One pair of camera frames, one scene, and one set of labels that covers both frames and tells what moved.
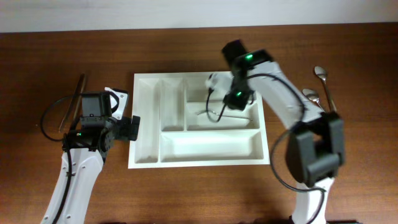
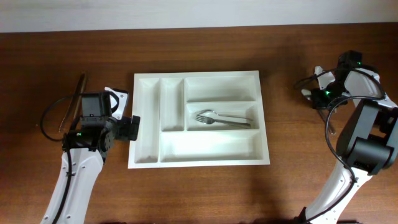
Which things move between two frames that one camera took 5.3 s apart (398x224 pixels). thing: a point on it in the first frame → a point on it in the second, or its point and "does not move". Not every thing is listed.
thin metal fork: (226, 116) does not move
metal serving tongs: (69, 116) does not move
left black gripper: (129, 127) does not move
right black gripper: (234, 102) → (318, 102)
